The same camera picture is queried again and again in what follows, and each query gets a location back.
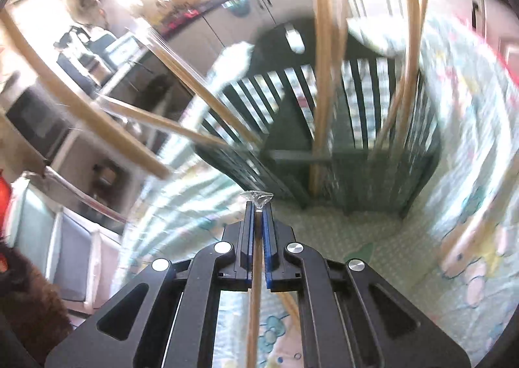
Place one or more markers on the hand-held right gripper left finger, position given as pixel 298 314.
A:
pixel 248 238

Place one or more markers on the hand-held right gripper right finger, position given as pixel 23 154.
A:
pixel 268 238

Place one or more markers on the single bamboo chopstick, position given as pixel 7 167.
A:
pixel 254 311

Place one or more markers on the green plastic utensil basket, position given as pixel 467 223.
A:
pixel 365 181

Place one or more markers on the straight bamboo chopstick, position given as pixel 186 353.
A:
pixel 81 104
pixel 162 120

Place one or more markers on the plastic-wrapped bamboo chopstick pair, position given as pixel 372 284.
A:
pixel 324 88
pixel 194 88

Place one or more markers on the curved bamboo chopstick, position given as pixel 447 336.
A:
pixel 421 35
pixel 408 27

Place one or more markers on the grey storage drawers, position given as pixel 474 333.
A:
pixel 61 246

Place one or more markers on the cartoon printed tablecloth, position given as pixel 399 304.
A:
pixel 466 128

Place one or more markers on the light blue storage box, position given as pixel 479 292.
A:
pixel 123 47

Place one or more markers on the dark brown furry cloth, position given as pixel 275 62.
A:
pixel 28 307

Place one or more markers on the teal hanging bin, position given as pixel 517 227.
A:
pixel 238 6

